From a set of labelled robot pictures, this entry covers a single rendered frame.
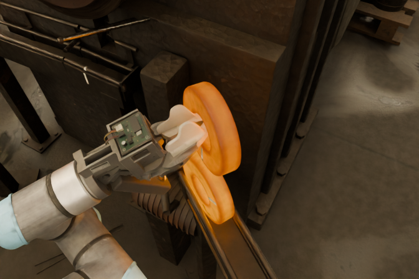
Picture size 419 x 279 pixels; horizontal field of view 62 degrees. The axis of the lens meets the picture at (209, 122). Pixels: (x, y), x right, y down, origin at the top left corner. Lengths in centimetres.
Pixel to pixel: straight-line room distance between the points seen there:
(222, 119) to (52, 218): 28
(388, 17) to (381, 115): 66
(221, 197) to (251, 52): 30
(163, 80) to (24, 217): 40
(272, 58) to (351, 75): 139
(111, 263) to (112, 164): 17
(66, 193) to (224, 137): 24
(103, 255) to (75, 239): 6
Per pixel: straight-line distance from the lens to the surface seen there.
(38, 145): 182
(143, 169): 54
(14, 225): 58
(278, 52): 75
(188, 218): 91
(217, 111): 50
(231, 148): 51
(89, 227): 64
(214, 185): 65
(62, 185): 54
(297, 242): 147
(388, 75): 219
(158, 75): 80
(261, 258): 68
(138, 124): 51
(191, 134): 53
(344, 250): 151
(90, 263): 61
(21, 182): 173
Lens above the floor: 135
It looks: 51 degrees down
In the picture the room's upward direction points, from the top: straight up
